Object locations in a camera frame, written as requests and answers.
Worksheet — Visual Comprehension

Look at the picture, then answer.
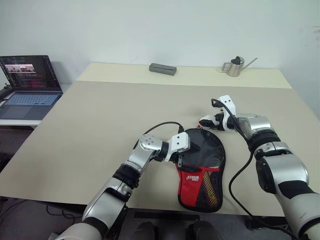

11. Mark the grey rectangular box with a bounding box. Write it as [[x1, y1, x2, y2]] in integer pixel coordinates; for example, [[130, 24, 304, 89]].
[[148, 62, 178, 76]]

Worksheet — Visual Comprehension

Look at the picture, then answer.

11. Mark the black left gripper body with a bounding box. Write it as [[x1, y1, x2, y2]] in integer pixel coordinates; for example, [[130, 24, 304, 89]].
[[174, 147, 192, 164]]

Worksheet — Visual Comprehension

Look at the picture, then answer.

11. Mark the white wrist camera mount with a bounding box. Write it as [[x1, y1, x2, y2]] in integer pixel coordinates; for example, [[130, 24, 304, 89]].
[[166, 132, 192, 164], [218, 94, 237, 131]]

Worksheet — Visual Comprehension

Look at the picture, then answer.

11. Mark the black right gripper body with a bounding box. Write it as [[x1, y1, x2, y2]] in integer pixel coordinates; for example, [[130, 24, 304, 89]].
[[213, 112, 227, 132]]

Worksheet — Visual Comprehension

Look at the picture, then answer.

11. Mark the silver metal watering can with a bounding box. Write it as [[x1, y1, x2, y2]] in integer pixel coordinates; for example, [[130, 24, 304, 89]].
[[220, 56, 259, 78]]

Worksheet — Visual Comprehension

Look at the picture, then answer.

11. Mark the dark rounded shape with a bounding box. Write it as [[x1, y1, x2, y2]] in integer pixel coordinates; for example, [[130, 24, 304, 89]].
[[185, 219, 221, 240], [130, 220, 160, 240]]

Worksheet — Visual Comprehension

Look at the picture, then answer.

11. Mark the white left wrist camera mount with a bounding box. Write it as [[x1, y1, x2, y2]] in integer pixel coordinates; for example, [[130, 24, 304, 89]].
[[166, 132, 192, 164]]

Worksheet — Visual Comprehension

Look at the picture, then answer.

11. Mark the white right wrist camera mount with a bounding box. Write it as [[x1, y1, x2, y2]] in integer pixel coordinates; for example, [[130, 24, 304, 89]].
[[218, 94, 237, 131]]

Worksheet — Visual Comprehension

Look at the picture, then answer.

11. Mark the open laptop computer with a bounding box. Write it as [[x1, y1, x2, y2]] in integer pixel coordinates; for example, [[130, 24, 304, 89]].
[[0, 55, 64, 121]]

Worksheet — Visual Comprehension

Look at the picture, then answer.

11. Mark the red black paddle case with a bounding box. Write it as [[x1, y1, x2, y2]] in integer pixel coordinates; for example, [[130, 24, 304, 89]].
[[175, 124, 226, 214]]

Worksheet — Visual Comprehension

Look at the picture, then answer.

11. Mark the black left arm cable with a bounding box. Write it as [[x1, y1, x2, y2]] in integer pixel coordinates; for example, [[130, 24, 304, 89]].
[[143, 121, 185, 137]]

